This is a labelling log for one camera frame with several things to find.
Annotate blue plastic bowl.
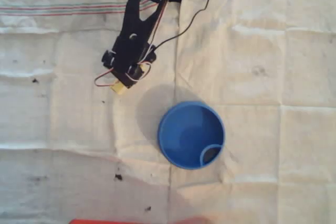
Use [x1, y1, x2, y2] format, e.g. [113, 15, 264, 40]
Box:
[157, 100, 226, 170]

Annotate white creased cloth with stripes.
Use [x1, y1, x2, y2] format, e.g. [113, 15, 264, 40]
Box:
[0, 0, 336, 224]

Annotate red flat object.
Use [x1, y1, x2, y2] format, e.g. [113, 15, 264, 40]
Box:
[68, 217, 212, 224]

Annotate red white servo wire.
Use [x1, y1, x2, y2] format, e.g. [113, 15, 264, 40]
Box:
[93, 0, 187, 88]

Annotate thin black cable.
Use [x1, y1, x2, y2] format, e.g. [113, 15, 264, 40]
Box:
[151, 0, 218, 51]

